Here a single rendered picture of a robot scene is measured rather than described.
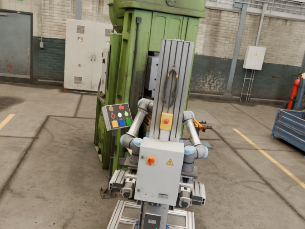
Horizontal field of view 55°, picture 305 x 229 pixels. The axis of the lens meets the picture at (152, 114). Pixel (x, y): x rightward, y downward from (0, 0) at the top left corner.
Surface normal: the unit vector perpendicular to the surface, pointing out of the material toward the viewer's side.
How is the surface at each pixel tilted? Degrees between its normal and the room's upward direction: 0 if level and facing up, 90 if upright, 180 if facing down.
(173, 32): 90
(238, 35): 90
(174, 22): 90
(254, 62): 90
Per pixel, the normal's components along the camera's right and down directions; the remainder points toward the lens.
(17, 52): 0.15, 0.29
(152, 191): -0.15, 0.25
